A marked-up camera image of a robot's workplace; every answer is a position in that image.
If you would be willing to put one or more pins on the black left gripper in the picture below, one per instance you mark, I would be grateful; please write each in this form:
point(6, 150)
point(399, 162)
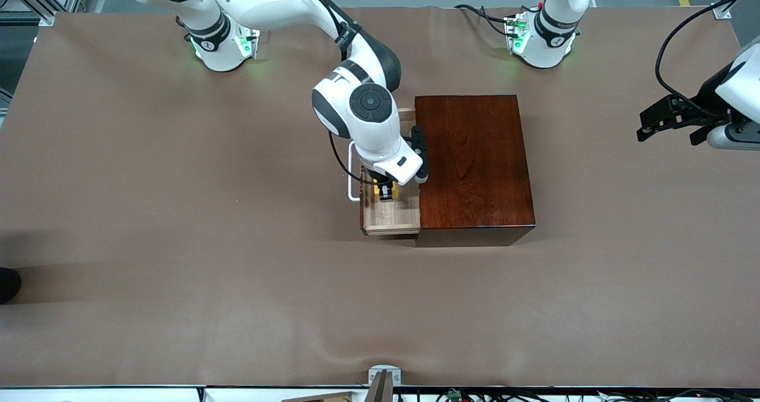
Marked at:
point(708, 97)

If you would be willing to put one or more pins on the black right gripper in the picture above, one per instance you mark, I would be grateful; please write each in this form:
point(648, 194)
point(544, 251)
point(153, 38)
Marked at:
point(385, 186)

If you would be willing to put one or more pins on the yellow wooden block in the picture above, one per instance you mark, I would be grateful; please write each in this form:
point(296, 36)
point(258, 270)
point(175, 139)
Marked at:
point(396, 197)

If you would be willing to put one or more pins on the light wooden drawer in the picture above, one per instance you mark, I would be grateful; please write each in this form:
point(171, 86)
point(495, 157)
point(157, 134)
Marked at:
point(392, 217)

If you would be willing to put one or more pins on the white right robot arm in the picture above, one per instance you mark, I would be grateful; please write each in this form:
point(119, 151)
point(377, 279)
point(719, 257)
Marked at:
point(374, 141)

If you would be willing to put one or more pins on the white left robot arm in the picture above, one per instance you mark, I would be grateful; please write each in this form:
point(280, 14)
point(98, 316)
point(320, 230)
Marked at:
point(552, 46)

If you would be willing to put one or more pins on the dark brown wooden cabinet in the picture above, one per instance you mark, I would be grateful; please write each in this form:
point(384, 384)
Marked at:
point(481, 164)

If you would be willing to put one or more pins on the brown table mat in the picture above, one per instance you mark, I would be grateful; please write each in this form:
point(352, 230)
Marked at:
point(237, 301)

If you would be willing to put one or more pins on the small green connector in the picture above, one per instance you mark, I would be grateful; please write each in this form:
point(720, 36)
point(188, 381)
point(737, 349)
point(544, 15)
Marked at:
point(455, 395)

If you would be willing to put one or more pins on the brown cardboard piece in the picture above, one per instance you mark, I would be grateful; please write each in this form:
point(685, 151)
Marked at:
point(320, 398)

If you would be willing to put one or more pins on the black rounded object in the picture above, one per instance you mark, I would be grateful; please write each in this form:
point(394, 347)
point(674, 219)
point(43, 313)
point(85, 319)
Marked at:
point(8, 286)

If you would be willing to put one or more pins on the grey metal bracket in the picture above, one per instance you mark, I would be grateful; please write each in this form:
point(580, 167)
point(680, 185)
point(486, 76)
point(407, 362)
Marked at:
point(384, 373)

